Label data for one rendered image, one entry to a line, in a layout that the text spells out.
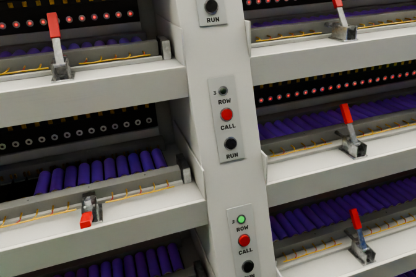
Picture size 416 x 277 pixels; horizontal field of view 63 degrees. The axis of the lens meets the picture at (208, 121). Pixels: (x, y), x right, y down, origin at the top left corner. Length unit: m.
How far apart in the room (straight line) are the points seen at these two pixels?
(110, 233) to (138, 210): 0.05
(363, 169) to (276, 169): 0.15
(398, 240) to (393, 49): 0.36
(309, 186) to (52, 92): 0.40
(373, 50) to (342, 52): 0.06
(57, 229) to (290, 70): 0.40
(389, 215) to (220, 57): 0.48
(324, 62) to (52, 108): 0.40
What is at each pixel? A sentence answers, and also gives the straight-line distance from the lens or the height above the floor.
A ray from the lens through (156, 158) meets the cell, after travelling 0.58.
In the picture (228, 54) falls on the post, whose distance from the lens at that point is 0.49.
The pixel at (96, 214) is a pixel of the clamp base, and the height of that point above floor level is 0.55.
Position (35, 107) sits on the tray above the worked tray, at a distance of 0.47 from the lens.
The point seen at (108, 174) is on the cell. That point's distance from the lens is 0.56.
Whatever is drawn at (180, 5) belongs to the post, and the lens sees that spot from 0.48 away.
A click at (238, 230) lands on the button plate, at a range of 0.53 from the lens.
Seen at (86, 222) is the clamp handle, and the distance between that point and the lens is 0.43.
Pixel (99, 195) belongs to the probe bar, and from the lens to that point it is 0.53.
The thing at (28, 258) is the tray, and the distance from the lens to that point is 0.52.
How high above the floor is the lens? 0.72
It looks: 8 degrees down
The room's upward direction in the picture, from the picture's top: 8 degrees counter-clockwise
